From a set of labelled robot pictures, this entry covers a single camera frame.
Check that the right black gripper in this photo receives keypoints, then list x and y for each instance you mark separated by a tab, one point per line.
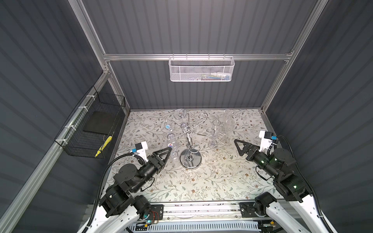
247	146

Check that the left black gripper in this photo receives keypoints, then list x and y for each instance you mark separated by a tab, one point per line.
155	162

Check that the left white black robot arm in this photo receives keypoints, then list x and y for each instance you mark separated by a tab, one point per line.
118	207

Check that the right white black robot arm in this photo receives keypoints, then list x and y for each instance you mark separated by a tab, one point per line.
282	168

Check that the chrome wine glass rack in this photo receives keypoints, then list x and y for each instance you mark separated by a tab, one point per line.
191	157

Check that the floral table mat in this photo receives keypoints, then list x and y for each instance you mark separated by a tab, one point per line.
222	175

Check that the yellow black striped tool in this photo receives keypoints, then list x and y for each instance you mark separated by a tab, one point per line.
103	146

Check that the black pad in basket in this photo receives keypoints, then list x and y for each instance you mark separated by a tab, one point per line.
100	123

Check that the items in white basket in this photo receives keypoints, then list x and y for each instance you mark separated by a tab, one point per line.
218	76

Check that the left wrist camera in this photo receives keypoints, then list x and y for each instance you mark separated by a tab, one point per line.
140	151

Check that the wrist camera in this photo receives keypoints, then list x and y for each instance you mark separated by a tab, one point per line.
268	141
140	151

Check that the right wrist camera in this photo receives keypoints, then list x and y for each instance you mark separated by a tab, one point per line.
268	141

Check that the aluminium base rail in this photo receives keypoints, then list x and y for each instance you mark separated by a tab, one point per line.
200	217

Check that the black wire basket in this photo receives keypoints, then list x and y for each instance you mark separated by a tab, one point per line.
75	142

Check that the white wire mesh basket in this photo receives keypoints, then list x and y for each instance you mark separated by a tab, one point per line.
184	68

